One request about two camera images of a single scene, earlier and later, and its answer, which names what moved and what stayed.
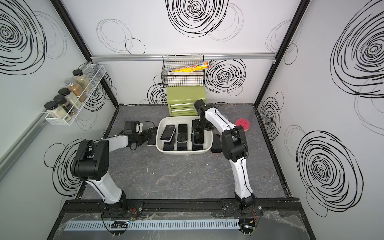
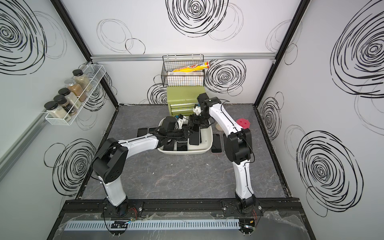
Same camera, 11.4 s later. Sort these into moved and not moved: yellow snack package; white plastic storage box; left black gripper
Moved: left black gripper
Not moved: yellow snack package; white plastic storage box
